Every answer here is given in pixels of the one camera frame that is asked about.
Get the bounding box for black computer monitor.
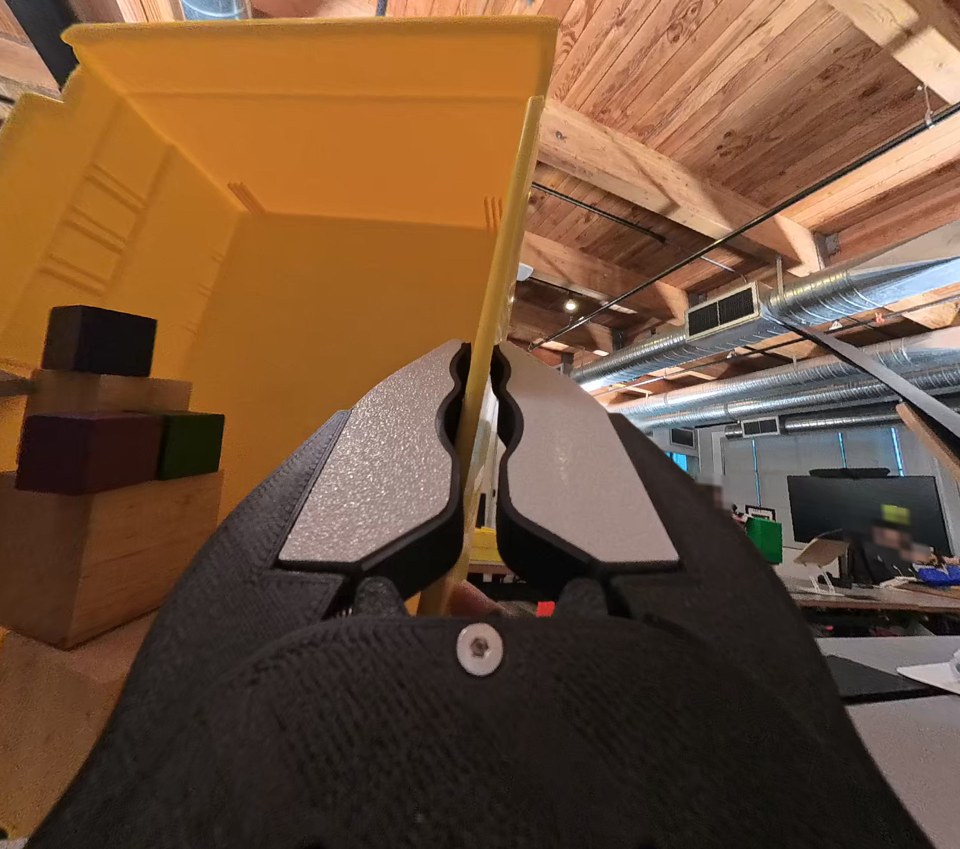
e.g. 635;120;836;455
786;472;949;547

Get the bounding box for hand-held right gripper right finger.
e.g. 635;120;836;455
493;339;684;601

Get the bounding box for yellow plastic box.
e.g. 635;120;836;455
0;15;560;843

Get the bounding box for green box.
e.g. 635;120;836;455
746;515;783;567

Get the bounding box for black desk mat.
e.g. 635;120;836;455
823;654;927;702

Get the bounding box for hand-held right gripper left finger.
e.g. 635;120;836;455
276;339;474;601

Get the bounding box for white printed paper sheet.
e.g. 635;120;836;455
896;646;960;697

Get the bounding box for black vent grille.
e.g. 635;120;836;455
685;282;760;340

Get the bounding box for pile of wooden cubes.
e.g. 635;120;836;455
0;303;226;837

